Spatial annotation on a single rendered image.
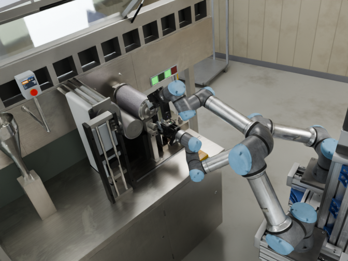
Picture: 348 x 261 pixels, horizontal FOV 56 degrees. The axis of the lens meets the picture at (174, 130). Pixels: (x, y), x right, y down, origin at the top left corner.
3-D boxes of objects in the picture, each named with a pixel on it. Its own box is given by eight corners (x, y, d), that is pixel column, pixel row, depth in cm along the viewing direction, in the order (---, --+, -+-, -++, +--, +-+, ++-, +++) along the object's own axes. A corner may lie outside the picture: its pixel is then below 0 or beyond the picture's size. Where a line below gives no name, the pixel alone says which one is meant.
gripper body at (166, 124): (169, 117, 195) (183, 125, 188) (171, 128, 201) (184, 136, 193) (159, 122, 192) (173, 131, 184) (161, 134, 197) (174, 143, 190)
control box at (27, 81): (29, 101, 138) (19, 81, 132) (23, 96, 142) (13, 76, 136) (44, 94, 141) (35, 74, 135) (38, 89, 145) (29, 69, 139)
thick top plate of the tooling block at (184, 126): (171, 140, 208) (170, 132, 204) (133, 116, 233) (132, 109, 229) (189, 128, 216) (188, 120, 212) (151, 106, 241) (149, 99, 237)
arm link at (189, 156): (188, 172, 187) (186, 158, 180) (185, 158, 196) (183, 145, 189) (201, 170, 187) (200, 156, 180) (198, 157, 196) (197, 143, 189)
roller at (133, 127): (128, 142, 188) (124, 126, 181) (104, 125, 204) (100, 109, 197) (144, 132, 194) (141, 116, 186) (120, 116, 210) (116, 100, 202)
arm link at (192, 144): (193, 156, 181) (192, 145, 175) (179, 147, 187) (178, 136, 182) (203, 149, 184) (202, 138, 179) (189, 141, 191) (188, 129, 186)
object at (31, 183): (40, 226, 175) (-9, 146, 139) (29, 212, 183) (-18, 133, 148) (63, 211, 181) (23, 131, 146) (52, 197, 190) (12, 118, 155)
